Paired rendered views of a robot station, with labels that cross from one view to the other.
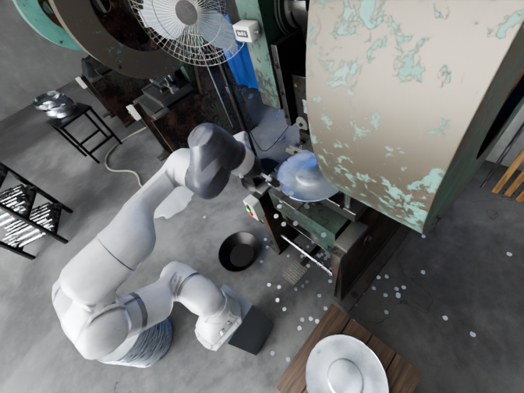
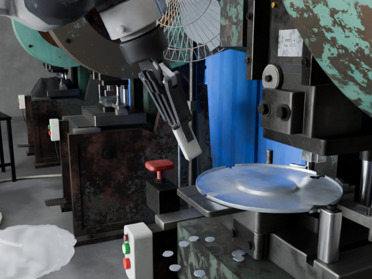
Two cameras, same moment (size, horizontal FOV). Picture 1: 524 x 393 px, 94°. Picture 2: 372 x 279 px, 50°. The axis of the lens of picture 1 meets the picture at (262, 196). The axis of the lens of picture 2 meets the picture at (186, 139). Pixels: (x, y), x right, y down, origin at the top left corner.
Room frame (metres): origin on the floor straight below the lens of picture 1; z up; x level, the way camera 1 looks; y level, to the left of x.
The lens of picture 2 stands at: (-0.11, -0.08, 1.05)
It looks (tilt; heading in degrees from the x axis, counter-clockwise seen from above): 12 degrees down; 1
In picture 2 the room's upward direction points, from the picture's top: straight up
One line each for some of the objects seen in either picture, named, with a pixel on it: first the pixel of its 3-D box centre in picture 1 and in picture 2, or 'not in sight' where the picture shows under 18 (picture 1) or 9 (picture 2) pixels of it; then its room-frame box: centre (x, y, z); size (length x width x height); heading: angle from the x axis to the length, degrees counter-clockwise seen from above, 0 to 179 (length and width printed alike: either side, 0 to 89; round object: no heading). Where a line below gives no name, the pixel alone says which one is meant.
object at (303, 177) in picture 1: (311, 173); (267, 184); (0.67, -0.23, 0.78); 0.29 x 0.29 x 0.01
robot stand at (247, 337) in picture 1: (241, 322); not in sight; (0.40, 0.34, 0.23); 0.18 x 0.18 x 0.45; 37
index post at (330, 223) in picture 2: (348, 197); (329, 232); (0.51, -0.30, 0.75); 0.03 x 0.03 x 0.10; 26
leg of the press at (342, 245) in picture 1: (396, 207); not in sight; (0.55, -0.58, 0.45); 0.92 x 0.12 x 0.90; 116
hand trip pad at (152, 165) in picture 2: not in sight; (160, 175); (0.92, 0.01, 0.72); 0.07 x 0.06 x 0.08; 116
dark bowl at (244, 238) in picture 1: (240, 253); not in sight; (0.89, 0.29, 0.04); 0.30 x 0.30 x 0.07
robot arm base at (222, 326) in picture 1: (213, 316); not in sight; (0.38, 0.38, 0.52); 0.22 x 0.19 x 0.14; 127
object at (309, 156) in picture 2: not in sight; (312, 151); (0.72, -0.33, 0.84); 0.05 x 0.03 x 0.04; 26
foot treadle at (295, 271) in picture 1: (320, 245); not in sight; (0.67, -0.22, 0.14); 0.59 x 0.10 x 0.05; 116
